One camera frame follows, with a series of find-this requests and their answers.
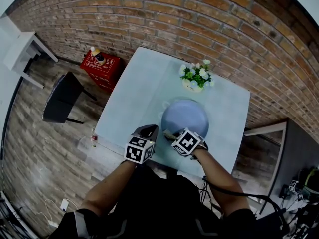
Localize large blue plate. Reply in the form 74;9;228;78
161;99;209;141

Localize black metal rack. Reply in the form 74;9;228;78
0;190;28;239

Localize clear plastic bottle red label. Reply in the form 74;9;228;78
90;127;98;148

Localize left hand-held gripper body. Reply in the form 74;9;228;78
124;134;156;164

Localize red box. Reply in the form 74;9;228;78
80;50;122;93

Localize person's black clothing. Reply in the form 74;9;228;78
48;165;290;239

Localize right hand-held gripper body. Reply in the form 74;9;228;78
171;127;209;157

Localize yellow-green sponge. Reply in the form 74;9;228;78
163;130;179;140

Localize white side table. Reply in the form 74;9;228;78
3;31;59;89

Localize black headset gear with straps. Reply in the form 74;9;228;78
298;168;319;204

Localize white power adapter with cable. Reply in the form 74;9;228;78
44;198;80;228

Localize person's right forearm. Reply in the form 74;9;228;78
191;148;250;216

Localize bottle with white cap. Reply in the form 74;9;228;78
90;46;106;65

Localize dark chair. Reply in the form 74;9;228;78
42;71;98;124

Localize light blue tablecloth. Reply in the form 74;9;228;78
94;46;251;179

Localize white flowers in cream pot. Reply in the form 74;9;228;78
178;59;215;93

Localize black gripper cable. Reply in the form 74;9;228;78
201;175;291;231

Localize person's left forearm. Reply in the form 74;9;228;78
79;158;138;216

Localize dark-topped table with white legs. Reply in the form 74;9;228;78
243;118;319;216

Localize black equipment stand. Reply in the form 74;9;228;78
286;203;319;239

